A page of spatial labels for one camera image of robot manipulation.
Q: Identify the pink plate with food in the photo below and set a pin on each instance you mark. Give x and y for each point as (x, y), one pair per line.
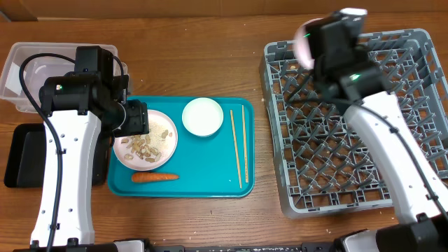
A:
(145, 152)

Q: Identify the wooden chopstick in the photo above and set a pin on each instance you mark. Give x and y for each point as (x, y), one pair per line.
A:
(236, 148)
(246, 160)

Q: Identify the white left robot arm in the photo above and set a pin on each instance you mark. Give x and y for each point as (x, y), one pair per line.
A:
(82, 111)

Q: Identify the black plastic bin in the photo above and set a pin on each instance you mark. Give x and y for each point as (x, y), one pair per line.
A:
(27, 157)

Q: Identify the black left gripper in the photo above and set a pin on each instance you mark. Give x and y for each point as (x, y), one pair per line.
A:
(138, 120)

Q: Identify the teal plastic tray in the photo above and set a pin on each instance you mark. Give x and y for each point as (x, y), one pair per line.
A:
(206, 165)

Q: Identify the grey plastic dish rack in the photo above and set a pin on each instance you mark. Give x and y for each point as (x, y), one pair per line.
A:
(321, 165)

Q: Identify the pink bowl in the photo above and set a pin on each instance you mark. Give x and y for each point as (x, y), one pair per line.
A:
(306, 48)

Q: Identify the white bowl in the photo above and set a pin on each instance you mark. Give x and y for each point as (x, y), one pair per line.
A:
(202, 117)

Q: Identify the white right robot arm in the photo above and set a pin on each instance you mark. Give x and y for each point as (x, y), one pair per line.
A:
(345, 76)

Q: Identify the orange carrot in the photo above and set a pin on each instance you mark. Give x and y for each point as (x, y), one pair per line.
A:
(147, 177)

